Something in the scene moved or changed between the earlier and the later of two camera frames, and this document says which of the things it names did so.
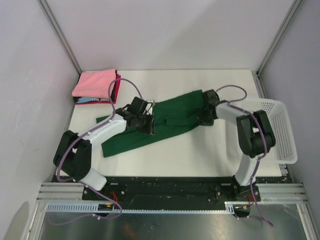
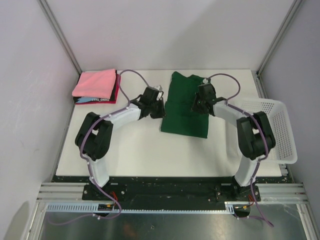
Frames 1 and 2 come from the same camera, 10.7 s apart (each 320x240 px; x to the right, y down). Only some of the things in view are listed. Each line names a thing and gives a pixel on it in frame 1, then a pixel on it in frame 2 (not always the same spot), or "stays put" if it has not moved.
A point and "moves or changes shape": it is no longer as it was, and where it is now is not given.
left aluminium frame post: (46, 8) stays put
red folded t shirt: (118, 79) stays put
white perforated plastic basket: (276, 112) stays put
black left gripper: (149, 129) → (161, 113)
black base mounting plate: (176, 189) stays put
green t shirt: (182, 112) moves or changes shape
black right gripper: (205, 120) → (194, 108)
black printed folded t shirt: (85, 99) stays put
